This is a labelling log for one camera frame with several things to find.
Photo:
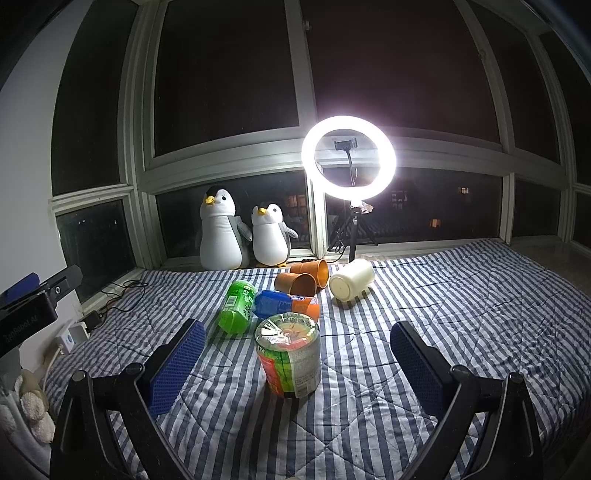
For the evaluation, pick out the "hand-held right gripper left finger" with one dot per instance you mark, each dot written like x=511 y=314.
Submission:
x=179 y=367

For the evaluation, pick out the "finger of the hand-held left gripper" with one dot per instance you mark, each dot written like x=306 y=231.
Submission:
x=21 y=286

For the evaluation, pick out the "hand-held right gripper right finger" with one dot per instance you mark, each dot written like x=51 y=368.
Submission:
x=418 y=369

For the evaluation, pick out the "white cup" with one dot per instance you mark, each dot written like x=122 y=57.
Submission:
x=353 y=279

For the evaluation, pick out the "orange paper cup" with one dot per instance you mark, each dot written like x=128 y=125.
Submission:
x=311 y=270
x=298 y=282

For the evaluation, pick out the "blue white striped blanket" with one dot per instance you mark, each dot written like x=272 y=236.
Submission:
x=369 y=415

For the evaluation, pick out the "black power adapter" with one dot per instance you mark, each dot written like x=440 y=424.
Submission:
x=93 y=320

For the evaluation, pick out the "green plastic bottle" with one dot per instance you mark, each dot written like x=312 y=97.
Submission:
x=236 y=307

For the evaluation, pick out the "beige plush toy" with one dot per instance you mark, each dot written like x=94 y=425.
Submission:
x=34 y=408

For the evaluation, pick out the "clear bottle green orange label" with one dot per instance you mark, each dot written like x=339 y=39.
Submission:
x=288 y=357

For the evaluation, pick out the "blue bottle orange label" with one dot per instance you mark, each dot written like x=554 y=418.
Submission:
x=272 y=303

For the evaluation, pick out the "large penguin plush toy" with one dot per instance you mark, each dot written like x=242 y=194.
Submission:
x=220 y=230

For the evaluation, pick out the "black tripod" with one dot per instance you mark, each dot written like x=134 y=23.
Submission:
x=353 y=235

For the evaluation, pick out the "small penguin plush toy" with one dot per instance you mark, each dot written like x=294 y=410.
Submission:
x=270 y=240

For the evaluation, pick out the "black phone holder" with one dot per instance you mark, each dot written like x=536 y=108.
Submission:
x=346 y=144

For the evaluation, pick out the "white window frame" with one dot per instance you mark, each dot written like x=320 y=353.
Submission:
x=221 y=161

